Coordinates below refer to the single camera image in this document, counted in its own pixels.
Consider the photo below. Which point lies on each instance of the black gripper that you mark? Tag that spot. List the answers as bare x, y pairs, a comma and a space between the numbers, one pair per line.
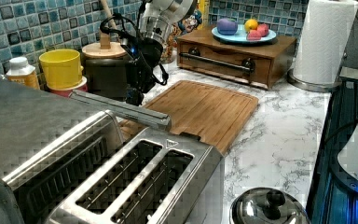
144, 57

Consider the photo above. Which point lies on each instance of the silver oven door handle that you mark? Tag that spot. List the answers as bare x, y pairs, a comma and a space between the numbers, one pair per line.
123, 110

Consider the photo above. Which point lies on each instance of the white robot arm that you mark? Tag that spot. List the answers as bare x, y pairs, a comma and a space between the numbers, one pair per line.
158, 16

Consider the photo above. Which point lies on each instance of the silver toaster oven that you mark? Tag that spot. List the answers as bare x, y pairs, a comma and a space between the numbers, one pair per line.
49, 145

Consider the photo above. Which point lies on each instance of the black canister with wooden lid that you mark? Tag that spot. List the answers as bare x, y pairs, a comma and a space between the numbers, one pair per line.
105, 68

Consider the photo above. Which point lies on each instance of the red cup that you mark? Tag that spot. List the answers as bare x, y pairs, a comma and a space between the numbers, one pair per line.
82, 86

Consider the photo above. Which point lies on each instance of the clear cereal jar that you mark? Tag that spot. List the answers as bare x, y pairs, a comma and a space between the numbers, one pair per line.
166, 56

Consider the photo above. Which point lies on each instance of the yellow cup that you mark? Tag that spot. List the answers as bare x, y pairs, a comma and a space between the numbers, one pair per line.
62, 68

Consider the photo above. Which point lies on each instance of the bamboo cutting board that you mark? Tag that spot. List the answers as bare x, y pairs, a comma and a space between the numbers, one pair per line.
215, 114

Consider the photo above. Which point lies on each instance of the silver two-slot toaster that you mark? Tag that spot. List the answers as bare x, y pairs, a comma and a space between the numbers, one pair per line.
156, 178

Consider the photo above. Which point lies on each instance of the Cap'n Crunch cereal box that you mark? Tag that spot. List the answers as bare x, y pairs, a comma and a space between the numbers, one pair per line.
193, 22

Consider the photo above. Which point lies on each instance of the purple toy fruit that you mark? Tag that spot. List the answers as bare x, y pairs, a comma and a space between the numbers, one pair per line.
227, 26

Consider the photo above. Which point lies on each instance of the white capped orange bottle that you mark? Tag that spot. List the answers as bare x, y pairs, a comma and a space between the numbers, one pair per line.
22, 72

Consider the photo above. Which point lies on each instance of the light blue plate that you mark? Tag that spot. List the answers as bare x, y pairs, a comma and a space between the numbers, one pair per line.
240, 37

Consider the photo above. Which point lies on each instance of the wooden drawer box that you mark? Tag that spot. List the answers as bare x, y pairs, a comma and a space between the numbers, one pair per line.
259, 65

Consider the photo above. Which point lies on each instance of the yellow toy lemon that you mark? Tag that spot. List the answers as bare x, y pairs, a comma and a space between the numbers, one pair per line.
250, 24

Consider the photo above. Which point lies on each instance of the red toy fruit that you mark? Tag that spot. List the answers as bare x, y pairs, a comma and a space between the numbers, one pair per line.
262, 30

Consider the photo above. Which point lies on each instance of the steel pot lid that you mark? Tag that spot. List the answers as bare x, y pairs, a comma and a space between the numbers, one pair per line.
267, 206

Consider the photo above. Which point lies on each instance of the silver paper towel holder base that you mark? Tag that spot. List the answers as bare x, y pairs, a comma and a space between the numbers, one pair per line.
306, 86

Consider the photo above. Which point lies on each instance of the white paper towel roll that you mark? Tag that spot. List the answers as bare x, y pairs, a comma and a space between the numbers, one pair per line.
323, 39

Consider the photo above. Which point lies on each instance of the wooden spoon handle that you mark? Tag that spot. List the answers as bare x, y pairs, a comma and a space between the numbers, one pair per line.
110, 21

